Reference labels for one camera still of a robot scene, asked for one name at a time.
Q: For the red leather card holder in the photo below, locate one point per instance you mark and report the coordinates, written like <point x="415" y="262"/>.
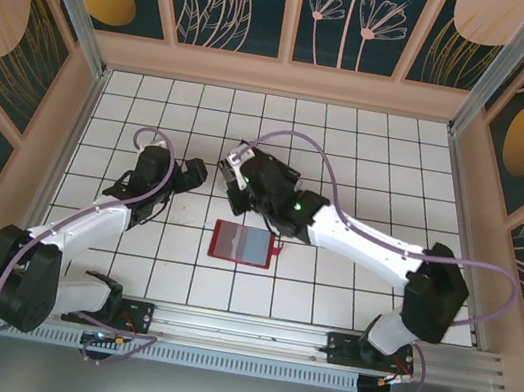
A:
<point x="238" y="245"/>

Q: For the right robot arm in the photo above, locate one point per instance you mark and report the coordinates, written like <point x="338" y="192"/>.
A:
<point x="364" y="249"/>

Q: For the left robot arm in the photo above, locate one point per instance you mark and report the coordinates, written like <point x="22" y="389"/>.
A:
<point x="26" y="296"/>

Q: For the yellow power connector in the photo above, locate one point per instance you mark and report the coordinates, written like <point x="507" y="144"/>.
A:
<point x="384" y="381"/>
<point x="119" y="342"/>

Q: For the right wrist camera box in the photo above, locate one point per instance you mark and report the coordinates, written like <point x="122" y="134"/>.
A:
<point x="233" y="163"/>

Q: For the aluminium mounting rail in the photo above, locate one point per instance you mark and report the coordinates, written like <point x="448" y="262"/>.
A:
<point x="239" y="326"/>

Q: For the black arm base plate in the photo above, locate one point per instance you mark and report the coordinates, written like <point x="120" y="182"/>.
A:
<point x="139" y="314"/>
<point x="341" y="349"/>

